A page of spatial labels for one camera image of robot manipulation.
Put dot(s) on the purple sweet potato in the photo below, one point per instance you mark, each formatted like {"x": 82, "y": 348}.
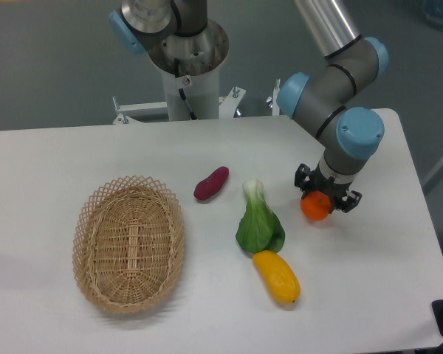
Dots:
{"x": 210, "y": 186}

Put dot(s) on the green bok choy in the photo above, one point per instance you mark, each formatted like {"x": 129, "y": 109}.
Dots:
{"x": 259, "y": 229}

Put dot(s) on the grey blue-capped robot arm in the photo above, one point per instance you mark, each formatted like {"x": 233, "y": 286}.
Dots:
{"x": 188, "y": 49}

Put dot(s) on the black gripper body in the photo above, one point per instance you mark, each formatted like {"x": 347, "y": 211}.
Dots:
{"x": 317, "y": 182}

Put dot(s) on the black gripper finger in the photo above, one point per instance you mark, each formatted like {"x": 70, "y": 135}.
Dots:
{"x": 303, "y": 179}
{"x": 344, "y": 200}

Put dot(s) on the woven wicker basket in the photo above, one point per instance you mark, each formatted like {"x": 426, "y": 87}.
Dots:
{"x": 129, "y": 245}

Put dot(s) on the orange fruit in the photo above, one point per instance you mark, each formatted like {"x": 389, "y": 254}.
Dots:
{"x": 316, "y": 206}

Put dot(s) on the blue object top right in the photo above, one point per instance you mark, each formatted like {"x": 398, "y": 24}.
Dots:
{"x": 433, "y": 13}

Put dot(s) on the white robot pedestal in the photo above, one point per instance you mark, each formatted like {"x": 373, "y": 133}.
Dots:
{"x": 186, "y": 98}

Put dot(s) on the yellow mango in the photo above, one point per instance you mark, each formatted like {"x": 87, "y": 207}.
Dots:
{"x": 278, "y": 277}

